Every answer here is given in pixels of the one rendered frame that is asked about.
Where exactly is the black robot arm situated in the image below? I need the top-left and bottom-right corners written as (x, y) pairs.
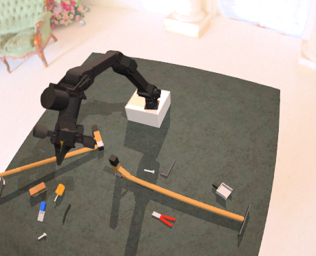
top-left (40, 50), bottom-right (161, 143)

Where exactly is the yellow-handled screwdriver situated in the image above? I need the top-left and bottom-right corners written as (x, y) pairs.
top-left (54, 184), bottom-right (65, 201)

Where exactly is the orange flat bar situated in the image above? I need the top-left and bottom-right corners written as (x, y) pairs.
top-left (29, 182), bottom-right (47, 197)

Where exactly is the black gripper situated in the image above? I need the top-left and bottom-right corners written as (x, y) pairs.
top-left (32, 111), bottom-right (96, 165)

